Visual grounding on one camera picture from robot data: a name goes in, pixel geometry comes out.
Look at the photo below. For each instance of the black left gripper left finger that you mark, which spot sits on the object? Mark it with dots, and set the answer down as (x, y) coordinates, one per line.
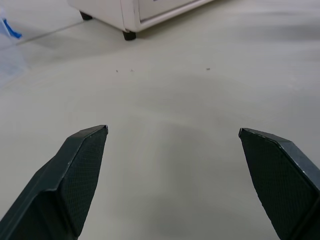
(62, 185)

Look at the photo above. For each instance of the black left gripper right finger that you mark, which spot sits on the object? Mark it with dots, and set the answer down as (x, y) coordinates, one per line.
(280, 180)

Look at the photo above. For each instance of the white appliance with black feet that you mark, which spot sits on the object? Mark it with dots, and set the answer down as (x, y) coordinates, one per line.
(140, 12)

